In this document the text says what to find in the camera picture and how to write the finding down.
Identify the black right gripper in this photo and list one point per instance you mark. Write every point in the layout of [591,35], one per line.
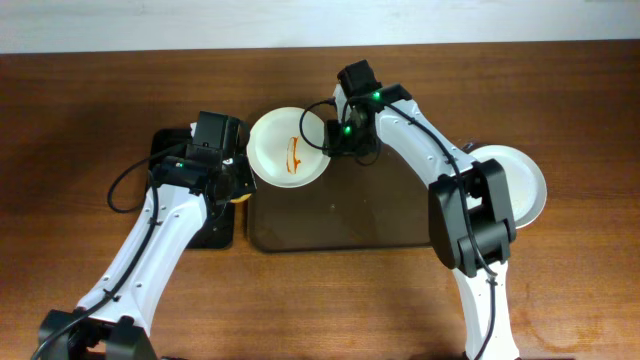
[337,138]

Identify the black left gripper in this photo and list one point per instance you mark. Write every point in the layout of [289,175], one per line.
[240,181]

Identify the yellow green sponge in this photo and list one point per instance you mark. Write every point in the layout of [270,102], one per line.
[241,198]

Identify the white plate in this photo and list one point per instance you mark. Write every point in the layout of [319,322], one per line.
[278,153]
[526,182]

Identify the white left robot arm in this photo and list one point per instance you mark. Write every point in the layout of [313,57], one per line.
[190,185]

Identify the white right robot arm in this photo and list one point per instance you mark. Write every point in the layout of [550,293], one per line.
[471,223]

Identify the black plastic tray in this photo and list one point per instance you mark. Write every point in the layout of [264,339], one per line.
[217,232]

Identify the brown serving tray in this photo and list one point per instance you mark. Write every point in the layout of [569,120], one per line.
[348,206]

